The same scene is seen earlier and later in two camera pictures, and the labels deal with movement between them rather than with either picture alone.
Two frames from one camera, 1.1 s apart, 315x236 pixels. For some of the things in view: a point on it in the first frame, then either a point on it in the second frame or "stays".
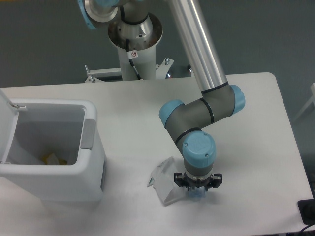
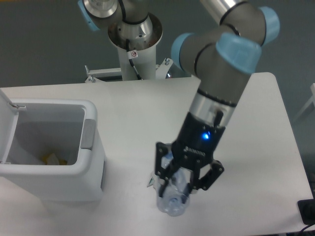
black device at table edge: (306, 207) stays
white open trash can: (50, 149) stays
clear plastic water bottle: (197, 193) to (173, 192)
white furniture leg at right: (312, 101) stays
